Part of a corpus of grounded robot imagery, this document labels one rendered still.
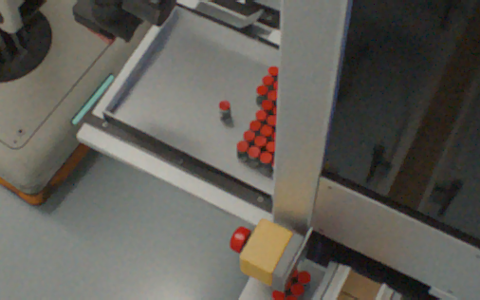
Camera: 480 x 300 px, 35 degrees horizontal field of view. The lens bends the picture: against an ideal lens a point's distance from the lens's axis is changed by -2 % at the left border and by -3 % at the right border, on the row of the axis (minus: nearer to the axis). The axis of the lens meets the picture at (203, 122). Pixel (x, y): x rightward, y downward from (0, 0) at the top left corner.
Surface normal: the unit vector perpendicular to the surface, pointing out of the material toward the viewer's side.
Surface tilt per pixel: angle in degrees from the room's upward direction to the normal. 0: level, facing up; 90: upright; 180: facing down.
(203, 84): 0
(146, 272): 0
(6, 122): 0
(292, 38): 90
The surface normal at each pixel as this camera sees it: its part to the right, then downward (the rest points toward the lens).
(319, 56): -0.48, 0.78
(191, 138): -0.06, -0.48
